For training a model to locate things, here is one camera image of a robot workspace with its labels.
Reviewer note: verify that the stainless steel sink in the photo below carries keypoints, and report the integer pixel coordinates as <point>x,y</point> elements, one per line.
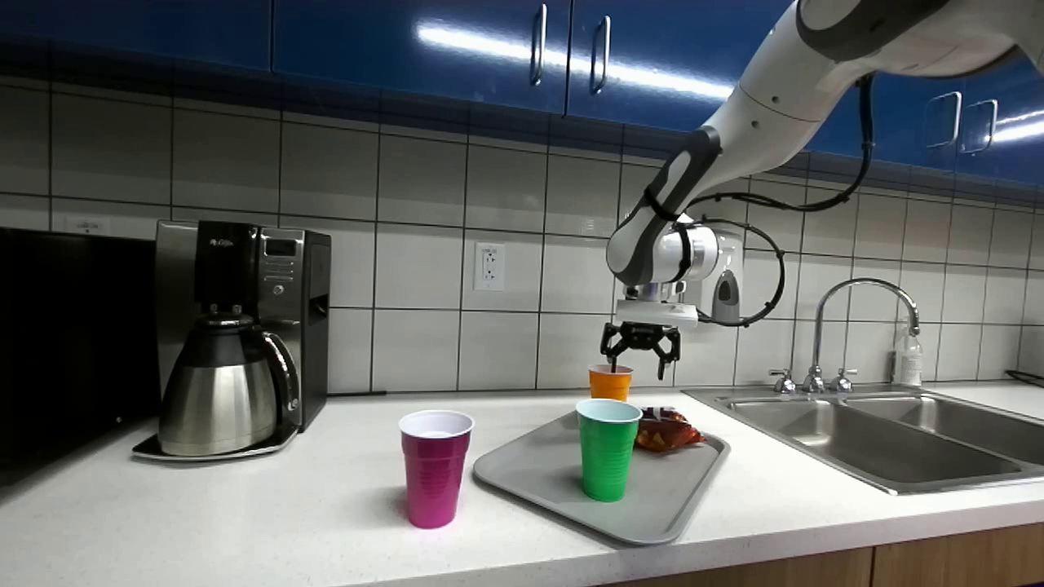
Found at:
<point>902,445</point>

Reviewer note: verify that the black steel coffee maker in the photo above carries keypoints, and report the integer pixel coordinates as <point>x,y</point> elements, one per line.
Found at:
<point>294,306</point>

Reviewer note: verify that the white wall outlet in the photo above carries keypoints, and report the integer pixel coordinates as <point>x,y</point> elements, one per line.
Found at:
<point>489,264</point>

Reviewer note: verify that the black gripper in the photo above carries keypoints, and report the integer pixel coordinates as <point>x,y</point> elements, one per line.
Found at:
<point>639,334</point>

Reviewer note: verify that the blue cabinet door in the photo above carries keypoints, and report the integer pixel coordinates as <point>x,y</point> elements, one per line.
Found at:
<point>674,55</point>
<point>130,26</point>
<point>378,55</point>

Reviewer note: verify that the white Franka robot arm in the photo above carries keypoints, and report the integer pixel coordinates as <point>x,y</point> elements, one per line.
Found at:
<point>760,100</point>

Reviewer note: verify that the stainless steel carafe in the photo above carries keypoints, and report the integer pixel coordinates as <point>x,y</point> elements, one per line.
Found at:
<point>222,393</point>

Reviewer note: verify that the red snack bag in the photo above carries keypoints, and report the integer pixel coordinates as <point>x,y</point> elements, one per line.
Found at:
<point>670,431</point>

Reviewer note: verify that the black microwave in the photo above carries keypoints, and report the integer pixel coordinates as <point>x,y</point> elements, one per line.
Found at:
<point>70,347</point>

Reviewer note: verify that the green plastic cup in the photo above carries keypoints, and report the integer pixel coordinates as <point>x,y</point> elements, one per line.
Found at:
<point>609,457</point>

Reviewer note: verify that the clear soap bottle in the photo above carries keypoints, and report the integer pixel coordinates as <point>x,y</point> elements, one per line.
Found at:
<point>908,361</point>

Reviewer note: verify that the pink plastic cup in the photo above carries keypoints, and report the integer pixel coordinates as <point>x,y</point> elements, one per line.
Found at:
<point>434,477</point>

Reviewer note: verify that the white wall soap dispenser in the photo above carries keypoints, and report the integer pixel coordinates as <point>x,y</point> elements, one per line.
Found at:
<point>730,296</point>

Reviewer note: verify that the grey plastic tray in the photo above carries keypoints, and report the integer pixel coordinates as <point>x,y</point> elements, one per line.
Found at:
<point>532,477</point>

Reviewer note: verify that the chrome faucet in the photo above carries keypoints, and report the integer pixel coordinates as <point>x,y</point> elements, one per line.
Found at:
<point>819,326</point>

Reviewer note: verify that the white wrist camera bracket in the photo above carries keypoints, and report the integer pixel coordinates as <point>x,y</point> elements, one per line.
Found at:
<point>658,311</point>

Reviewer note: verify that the wooden base cabinet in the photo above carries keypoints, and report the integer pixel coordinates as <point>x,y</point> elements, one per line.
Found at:
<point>924,558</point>

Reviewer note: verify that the yellow plastic cup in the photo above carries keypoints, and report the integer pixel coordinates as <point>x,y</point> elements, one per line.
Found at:
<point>612,382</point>

